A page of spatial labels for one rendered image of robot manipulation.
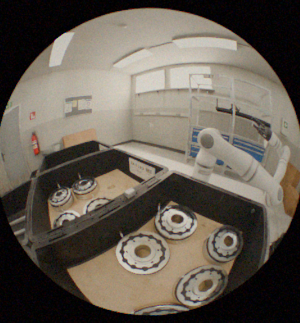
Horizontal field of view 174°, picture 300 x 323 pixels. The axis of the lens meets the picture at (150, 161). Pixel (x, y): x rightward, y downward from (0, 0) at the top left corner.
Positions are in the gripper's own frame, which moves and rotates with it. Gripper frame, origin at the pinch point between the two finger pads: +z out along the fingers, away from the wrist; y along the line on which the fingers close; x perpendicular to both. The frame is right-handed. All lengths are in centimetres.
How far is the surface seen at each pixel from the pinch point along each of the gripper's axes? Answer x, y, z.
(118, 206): -3, 67, 19
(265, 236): -7, 56, -8
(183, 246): 5, 65, 4
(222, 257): -1, 62, -4
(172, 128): 179, -142, 155
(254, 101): 24, -238, -27
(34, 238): -11, 85, 20
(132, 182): 16, 61, 30
